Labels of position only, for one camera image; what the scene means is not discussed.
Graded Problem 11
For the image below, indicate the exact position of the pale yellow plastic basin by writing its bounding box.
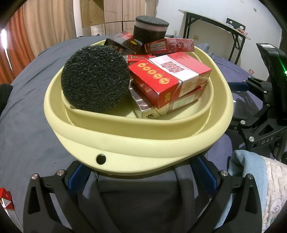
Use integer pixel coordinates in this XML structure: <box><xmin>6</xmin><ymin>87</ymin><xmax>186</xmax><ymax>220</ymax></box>
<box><xmin>44</xmin><ymin>39</ymin><xmax>235</xmax><ymax>176</ymax></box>

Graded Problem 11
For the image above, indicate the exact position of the light wooden cabinet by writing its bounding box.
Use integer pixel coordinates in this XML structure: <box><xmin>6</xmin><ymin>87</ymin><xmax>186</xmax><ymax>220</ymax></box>
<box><xmin>80</xmin><ymin>0</ymin><xmax>159</xmax><ymax>37</ymax></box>

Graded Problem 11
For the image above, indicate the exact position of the black foam cylinder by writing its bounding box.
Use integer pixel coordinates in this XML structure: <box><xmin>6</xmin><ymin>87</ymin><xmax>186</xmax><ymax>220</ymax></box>
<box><xmin>133</xmin><ymin>16</ymin><xmax>169</xmax><ymax>44</ymax></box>

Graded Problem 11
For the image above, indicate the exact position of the orange curtain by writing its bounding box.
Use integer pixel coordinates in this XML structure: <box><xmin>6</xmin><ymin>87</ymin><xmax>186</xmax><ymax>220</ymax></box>
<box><xmin>0</xmin><ymin>11</ymin><xmax>37</xmax><ymax>84</ymax></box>

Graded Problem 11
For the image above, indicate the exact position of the blue printed blanket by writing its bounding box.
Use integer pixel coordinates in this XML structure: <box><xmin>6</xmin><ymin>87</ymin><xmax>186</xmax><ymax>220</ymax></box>
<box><xmin>218</xmin><ymin>150</ymin><xmax>287</xmax><ymax>233</ymax></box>

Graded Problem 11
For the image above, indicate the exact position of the red and white box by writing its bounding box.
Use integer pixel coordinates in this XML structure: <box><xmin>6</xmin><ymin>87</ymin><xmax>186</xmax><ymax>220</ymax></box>
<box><xmin>0</xmin><ymin>188</ymin><xmax>24</xmax><ymax>233</ymax></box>

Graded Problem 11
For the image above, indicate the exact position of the black round foam disc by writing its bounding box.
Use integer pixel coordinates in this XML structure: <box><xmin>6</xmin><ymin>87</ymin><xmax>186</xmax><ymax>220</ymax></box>
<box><xmin>61</xmin><ymin>46</ymin><xmax>131</xmax><ymax>113</ymax></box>

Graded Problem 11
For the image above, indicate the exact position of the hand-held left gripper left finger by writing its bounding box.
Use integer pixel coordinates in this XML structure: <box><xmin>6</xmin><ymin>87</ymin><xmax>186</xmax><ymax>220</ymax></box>
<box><xmin>23</xmin><ymin>161</ymin><xmax>121</xmax><ymax>233</ymax></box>

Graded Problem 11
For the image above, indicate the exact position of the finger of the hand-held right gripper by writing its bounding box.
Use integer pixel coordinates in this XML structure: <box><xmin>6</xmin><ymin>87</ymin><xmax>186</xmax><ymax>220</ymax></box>
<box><xmin>228</xmin><ymin>105</ymin><xmax>283</xmax><ymax>158</ymax></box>
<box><xmin>228</xmin><ymin>77</ymin><xmax>273</xmax><ymax>104</ymax></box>

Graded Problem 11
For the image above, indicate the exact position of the dark cloth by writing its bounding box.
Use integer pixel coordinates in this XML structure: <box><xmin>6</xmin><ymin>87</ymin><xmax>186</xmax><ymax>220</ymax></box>
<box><xmin>0</xmin><ymin>84</ymin><xmax>13</xmax><ymax>113</ymax></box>

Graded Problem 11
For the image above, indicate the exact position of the long red box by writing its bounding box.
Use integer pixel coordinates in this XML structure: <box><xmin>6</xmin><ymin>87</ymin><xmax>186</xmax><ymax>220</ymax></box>
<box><xmin>143</xmin><ymin>38</ymin><xmax>195</xmax><ymax>54</ymax></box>

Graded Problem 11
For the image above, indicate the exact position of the beige curtain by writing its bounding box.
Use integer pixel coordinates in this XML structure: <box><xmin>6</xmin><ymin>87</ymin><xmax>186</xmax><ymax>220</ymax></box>
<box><xmin>23</xmin><ymin>0</ymin><xmax>77</xmax><ymax>53</ymax></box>

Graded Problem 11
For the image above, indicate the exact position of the red box with white band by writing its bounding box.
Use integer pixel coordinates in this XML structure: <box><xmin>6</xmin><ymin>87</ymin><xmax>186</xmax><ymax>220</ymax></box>
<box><xmin>128</xmin><ymin>53</ymin><xmax>212</xmax><ymax>110</ymax></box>

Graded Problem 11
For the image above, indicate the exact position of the dark red and black box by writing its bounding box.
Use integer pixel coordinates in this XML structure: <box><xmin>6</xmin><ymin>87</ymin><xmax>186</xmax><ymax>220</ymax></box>
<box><xmin>104</xmin><ymin>31</ymin><xmax>143</xmax><ymax>54</ymax></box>

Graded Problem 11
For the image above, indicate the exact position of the black folding table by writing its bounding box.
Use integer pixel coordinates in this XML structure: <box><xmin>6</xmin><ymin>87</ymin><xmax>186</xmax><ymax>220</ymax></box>
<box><xmin>178</xmin><ymin>9</ymin><xmax>252</xmax><ymax>67</ymax></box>

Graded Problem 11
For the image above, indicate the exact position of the grey bed sheet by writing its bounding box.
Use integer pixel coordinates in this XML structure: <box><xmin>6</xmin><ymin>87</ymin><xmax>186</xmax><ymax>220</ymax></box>
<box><xmin>0</xmin><ymin>37</ymin><xmax>287</xmax><ymax>233</ymax></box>

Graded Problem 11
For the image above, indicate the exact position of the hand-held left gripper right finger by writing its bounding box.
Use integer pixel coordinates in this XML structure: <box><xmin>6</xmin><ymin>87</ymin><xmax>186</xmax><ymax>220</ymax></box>
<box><xmin>170</xmin><ymin>154</ymin><xmax>263</xmax><ymax>233</ymax></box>

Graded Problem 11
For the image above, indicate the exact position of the red and silver box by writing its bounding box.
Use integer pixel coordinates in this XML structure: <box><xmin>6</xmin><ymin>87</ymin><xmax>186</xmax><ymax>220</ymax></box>
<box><xmin>129</xmin><ymin>81</ymin><xmax>208</xmax><ymax>119</ymax></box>

